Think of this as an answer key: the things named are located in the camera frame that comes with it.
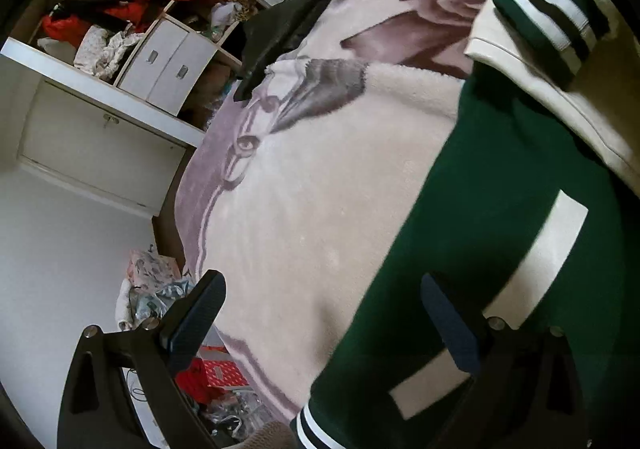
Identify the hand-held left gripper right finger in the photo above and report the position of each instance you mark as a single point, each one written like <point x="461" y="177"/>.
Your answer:
<point x="452" y="324"/>

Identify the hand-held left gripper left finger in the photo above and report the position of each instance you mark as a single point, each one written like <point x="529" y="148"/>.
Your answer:
<point x="192" y="319"/>

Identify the green varsity jacket cream sleeves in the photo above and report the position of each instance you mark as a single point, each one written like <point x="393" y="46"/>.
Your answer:
<point x="475" y="179"/>

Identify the white patterned clothes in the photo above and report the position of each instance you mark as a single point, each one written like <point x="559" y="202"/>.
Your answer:
<point x="102" y="49"/>

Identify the red dotted box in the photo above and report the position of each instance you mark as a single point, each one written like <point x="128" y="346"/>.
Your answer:
<point x="215" y="374"/>

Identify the crumpled plastic bags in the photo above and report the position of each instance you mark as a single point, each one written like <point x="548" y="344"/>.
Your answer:
<point x="235" y="416"/>

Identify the grey knit cloth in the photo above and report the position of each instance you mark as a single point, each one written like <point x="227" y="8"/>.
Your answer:
<point x="267" y="436"/>

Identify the floral plush blanket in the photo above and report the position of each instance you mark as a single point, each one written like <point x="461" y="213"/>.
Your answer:
<point x="310" y="189"/>

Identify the white cabinet door with lock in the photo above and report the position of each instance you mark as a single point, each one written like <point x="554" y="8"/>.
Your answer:
<point x="95" y="144"/>

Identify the white wardrobe drawer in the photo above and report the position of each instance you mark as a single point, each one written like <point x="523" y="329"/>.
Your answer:
<point x="177" y="74"/>
<point x="142" y="56"/>

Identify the white open wardrobe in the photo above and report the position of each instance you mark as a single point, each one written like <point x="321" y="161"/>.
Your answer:
<point x="125" y="54"/>

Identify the black flat case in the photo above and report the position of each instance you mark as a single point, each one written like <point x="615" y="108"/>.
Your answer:
<point x="272" y="34"/>

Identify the leopard print cloth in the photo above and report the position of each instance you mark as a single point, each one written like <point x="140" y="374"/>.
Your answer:
<point x="242" y="9"/>

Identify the brown bed frame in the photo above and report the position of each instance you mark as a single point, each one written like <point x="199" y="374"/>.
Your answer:
<point x="167" y="209"/>

